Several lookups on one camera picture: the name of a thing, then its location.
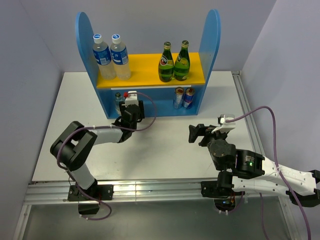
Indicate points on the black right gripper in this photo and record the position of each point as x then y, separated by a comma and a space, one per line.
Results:
205, 131

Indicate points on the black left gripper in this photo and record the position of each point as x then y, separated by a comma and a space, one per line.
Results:
141, 110

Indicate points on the clear Chang glass bottle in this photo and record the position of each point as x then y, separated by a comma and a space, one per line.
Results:
118, 98

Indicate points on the green glass bottle red label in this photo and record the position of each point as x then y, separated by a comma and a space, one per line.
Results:
166, 64

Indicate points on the plastic water bottle blue label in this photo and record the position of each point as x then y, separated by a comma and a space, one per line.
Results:
120, 57

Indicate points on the green Perrier glass bottle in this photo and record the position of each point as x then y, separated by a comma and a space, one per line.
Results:
182, 62

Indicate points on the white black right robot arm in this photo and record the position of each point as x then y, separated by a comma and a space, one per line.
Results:
241, 170

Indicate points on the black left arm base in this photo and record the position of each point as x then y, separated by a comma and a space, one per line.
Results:
90, 201

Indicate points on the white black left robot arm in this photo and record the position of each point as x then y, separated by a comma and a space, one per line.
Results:
71, 149

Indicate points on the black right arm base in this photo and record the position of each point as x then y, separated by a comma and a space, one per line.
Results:
225, 201

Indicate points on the blue and yellow shelf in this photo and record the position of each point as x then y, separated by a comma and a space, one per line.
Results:
144, 72

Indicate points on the blue silver Red Bull can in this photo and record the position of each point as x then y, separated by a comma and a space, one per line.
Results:
188, 97

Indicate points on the silver blue energy drink can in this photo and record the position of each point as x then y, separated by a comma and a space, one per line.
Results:
178, 97

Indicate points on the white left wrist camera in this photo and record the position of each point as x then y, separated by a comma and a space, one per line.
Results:
131, 98

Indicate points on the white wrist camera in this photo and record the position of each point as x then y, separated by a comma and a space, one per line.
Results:
131, 98
226, 124

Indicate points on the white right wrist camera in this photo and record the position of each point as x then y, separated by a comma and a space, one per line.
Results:
226, 124

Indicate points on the aluminium side rail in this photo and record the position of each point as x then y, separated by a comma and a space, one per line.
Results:
249, 120

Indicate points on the aluminium front rail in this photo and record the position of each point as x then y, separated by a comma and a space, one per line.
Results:
124, 191

